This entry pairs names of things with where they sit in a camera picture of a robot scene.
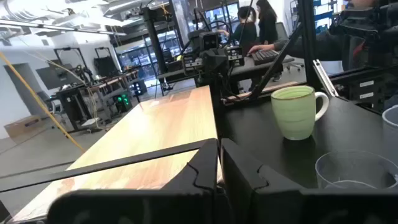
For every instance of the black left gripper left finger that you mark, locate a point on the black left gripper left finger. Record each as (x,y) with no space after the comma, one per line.
(189,205)

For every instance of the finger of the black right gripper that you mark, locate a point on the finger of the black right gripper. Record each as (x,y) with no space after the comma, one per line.
(222,70)
(209,70)

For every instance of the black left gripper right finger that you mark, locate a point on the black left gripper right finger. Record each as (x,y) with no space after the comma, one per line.
(264,205)

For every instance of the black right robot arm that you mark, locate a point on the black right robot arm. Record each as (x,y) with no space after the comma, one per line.
(193,37)

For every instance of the black desk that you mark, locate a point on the black desk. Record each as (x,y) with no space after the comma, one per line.
(245,70)

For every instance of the person's hand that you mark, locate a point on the person's hand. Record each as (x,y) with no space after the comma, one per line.
(259,48)

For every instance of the black keyboard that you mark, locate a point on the black keyboard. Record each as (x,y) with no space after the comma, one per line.
(264,57)

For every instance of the grey office chair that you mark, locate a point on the grey office chair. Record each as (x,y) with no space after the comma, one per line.
(284,34)

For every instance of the black pillar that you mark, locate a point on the black pillar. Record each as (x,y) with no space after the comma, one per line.
(154,40)

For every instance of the black device with green lights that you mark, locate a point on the black device with green lights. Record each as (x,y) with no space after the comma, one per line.
(122,102)

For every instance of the black drawer unit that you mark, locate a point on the black drawer unit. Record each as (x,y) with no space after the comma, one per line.
(363,87)

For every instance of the black robot workstation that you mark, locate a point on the black robot workstation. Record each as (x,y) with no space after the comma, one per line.
(73,105)

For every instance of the brown cardboard box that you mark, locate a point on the brown cardboard box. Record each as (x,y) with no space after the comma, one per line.
(25,126)

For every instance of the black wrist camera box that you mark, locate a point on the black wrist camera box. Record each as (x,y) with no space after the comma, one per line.
(209,40)

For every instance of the black vertical frame post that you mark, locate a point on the black vertical frame post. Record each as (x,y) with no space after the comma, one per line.
(308,40)

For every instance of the silver metal bracket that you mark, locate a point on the silver metal bracket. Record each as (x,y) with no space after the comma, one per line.
(325,77)

